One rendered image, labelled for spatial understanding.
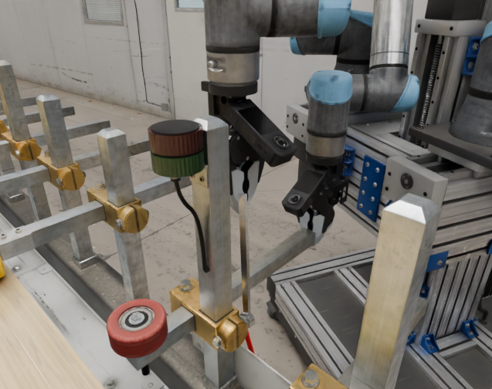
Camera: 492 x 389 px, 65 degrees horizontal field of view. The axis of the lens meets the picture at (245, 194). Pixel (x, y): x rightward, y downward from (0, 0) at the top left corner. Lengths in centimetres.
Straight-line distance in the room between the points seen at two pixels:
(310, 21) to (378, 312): 37
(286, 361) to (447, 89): 115
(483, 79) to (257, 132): 51
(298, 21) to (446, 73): 63
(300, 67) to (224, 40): 297
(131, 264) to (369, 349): 50
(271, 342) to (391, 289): 141
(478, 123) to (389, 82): 19
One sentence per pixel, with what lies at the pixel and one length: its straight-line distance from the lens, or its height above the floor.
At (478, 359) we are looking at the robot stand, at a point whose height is 21.
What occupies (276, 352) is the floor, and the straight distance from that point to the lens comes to 172.
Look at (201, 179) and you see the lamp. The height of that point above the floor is 110.
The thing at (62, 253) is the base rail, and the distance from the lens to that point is 113.
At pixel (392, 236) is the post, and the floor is 113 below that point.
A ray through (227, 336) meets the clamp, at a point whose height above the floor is 86.
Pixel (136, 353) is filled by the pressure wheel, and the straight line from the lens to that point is 56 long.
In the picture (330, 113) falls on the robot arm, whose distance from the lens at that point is 72.
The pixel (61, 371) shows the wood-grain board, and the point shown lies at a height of 90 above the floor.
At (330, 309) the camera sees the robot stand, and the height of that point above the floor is 21.
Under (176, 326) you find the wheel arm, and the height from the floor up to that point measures 86.
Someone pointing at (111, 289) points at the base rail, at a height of 70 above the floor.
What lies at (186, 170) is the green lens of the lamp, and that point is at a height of 113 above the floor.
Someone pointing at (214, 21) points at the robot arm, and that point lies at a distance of 54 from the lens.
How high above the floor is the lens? 130
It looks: 27 degrees down
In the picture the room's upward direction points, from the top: straight up
